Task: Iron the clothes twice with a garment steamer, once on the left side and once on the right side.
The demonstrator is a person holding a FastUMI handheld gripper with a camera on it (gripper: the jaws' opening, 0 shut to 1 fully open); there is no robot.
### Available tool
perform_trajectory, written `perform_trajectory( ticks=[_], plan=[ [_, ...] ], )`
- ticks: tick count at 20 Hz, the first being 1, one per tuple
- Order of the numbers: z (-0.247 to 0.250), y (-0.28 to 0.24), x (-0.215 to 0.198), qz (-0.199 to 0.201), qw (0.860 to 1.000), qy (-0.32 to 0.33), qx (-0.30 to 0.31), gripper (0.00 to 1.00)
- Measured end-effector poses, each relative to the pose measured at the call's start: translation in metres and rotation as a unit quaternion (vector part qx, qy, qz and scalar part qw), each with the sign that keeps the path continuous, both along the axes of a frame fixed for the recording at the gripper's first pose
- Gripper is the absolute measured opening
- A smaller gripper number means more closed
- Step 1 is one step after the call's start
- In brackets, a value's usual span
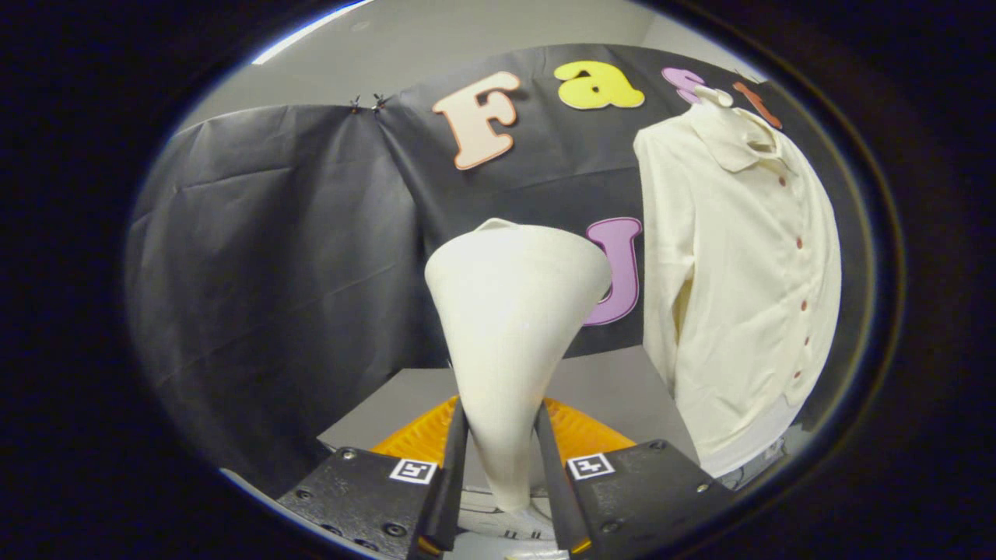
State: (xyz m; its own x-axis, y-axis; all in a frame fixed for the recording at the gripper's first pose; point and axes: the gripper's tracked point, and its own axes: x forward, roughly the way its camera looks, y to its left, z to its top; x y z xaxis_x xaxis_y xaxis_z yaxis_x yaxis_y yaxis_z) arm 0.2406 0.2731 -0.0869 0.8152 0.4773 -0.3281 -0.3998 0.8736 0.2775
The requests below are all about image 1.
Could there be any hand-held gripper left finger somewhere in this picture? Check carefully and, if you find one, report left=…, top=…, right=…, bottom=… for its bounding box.
left=276, top=394, right=470, bottom=560

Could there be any white dress form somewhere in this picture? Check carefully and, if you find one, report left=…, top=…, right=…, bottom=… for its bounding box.
left=691, top=84, right=814, bottom=479

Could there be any cream button shirt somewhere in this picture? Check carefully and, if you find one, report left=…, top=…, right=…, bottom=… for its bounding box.
left=633, top=101, right=843, bottom=467

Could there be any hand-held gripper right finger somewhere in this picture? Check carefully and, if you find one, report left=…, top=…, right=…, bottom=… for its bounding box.
left=534, top=397, right=737, bottom=560

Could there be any grey topped white cabinet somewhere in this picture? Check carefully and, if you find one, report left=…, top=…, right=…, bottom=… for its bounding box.
left=315, top=345, right=701, bottom=499

